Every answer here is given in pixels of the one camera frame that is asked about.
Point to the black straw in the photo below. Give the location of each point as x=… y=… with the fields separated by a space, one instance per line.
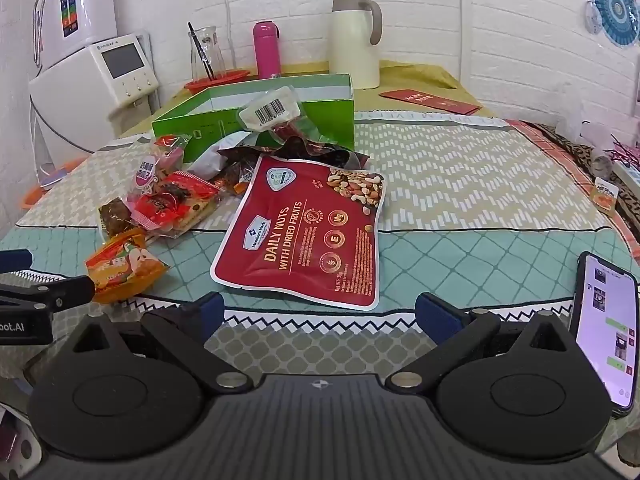
x=201 y=52

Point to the red nut pouch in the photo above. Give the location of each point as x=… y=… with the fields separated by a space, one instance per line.
x=300 y=240

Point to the white barcode snack packet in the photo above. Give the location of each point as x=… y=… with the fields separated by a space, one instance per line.
x=267 y=107

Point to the leopard print cloth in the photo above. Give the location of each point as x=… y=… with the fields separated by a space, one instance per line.
x=560 y=147

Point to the red envelope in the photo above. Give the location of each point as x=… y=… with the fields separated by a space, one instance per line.
x=430 y=101

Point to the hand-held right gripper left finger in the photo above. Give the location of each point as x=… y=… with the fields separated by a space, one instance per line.
x=212 y=316

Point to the white water dispenser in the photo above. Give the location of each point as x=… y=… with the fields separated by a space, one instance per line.
x=75 y=95

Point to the brown cake snack packet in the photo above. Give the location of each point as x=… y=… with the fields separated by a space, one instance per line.
x=114 y=217

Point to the cream thermal jug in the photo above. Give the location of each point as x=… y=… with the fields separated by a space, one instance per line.
x=352 y=45

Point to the glass carafe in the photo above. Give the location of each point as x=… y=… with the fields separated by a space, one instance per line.
x=216 y=50

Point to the red sausage stick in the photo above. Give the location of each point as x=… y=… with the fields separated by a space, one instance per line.
x=287 y=131

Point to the red plastic basket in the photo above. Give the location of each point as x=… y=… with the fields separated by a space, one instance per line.
x=235 y=76

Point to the pink label clear packet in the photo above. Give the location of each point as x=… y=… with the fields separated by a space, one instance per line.
x=147 y=172

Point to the pink thermos bottle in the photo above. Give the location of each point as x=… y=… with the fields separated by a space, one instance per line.
x=266 y=50

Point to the small orange packet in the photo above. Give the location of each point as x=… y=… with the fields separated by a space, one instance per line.
x=604 y=194

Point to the patterned tablecloth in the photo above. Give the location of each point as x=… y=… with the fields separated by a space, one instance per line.
x=475 y=200

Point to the green cardboard box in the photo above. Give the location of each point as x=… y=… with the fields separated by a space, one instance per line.
x=310 y=110

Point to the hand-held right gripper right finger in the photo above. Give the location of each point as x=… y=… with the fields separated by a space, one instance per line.
x=434 y=316

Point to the blue round wall decoration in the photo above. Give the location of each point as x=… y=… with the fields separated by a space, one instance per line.
x=617 y=7

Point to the white water purifier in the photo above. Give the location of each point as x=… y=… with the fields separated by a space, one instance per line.
x=90 y=5

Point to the smartphone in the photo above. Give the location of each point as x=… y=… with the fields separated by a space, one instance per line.
x=607 y=330

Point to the orange snack packet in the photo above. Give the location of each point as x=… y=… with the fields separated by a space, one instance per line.
x=122 y=267

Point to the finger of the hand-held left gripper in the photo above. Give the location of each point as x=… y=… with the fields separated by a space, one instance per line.
x=15 y=261
x=60 y=294

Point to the orange plastic basin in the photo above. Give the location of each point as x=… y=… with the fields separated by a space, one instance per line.
x=35 y=192

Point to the yellow green cloth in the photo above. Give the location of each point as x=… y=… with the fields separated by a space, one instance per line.
x=415 y=77

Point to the dark red meat snack packet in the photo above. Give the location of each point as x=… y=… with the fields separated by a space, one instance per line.
x=320 y=152

